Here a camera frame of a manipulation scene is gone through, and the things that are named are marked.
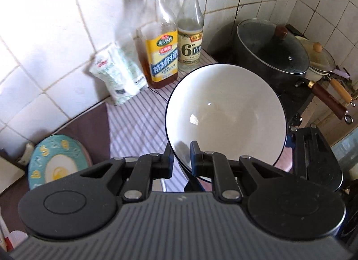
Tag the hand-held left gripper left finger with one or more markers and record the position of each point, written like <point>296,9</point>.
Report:
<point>167,162</point>

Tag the small white plastic object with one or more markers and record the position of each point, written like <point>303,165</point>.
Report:
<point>26,153</point>

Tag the white appliance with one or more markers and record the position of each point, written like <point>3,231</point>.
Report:
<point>8,172</point>

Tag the purple striped cloth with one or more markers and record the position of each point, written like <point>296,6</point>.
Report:
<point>134,125</point>

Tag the red striped cloth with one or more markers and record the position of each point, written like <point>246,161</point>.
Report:
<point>16,239</point>

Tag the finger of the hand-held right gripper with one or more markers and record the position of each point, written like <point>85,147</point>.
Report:
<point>303,144</point>

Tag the brown table mat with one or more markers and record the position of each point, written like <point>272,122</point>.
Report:
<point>92,125</point>

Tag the white salt bag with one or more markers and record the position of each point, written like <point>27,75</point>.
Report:
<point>117,76</point>

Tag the black cooking pot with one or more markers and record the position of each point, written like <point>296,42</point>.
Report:
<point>247,60</point>

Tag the pink cloth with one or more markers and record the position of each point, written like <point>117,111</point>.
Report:
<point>283,162</point>

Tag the small cream saucepan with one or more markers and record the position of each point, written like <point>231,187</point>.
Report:
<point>314,76</point>

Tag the large white bowl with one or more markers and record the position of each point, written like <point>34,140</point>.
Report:
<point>223,109</point>

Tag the teal fried egg plate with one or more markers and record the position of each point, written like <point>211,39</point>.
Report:
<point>56,165</point>

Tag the clear vinegar bottle yellow cap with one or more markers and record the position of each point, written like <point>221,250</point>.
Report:
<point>190,50</point>

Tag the cooking oil bottle yellow label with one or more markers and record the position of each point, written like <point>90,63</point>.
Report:
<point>162,53</point>

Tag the black gas stove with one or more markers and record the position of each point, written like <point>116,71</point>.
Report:
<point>293,96</point>

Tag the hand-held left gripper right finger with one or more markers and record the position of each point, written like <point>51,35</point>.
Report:
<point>194,157</point>

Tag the cream saucepan lid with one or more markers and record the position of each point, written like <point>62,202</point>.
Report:
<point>318,57</point>

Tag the glass pot lid wooden knob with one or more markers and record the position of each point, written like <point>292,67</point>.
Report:
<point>270,50</point>

